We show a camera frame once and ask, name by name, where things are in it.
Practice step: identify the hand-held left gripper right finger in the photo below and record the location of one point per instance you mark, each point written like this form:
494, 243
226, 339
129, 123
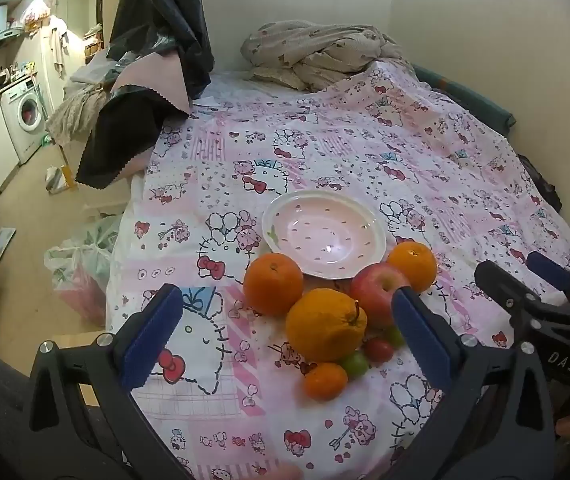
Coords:
422, 337

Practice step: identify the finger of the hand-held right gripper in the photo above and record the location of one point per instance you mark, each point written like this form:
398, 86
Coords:
550, 267
500, 282

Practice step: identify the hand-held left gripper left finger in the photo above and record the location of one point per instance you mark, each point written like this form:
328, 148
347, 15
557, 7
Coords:
152, 340

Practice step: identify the red apple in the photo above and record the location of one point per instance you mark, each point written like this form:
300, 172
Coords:
372, 290

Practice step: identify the round orange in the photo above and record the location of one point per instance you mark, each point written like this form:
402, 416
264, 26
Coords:
273, 285
412, 266

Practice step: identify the large bumpy citrus with stem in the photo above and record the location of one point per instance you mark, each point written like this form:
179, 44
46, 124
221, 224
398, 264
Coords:
326, 325

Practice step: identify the small mandarin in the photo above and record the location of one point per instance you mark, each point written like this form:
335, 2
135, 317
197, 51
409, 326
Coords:
326, 381

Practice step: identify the pink strawberry-print plate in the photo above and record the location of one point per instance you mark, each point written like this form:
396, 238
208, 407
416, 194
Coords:
325, 235

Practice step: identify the green grape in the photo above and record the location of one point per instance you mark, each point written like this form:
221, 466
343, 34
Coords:
394, 336
355, 364

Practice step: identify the red cherry tomato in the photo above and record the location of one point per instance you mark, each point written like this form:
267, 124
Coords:
379, 350

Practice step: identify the dark cloth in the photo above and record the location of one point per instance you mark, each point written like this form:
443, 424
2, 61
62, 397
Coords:
542, 182

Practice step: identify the white plastic shopping bag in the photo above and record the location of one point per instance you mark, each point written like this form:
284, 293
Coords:
85, 265

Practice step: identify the teal bed edge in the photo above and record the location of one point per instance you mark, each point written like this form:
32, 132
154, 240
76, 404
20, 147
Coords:
475, 100

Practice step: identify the small white box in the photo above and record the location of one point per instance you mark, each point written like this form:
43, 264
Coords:
60, 179

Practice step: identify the black and pink zigzag-edged cloth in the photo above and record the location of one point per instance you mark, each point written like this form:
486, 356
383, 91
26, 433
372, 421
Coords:
120, 135

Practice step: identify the pink cartoon-print blanket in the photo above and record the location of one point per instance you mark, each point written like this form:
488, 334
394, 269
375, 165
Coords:
315, 150

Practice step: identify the beige frilly cloth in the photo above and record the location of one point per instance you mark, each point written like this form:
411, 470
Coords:
75, 110

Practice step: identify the white paper sheet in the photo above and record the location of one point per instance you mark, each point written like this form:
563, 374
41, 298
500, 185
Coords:
205, 101

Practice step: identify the white washing machine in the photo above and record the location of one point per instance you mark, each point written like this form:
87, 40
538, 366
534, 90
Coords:
25, 115

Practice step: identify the crumpled beige printed quilt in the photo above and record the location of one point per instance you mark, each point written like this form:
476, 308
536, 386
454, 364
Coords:
315, 50

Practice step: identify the black plastic bag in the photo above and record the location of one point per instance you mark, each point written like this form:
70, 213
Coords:
160, 10

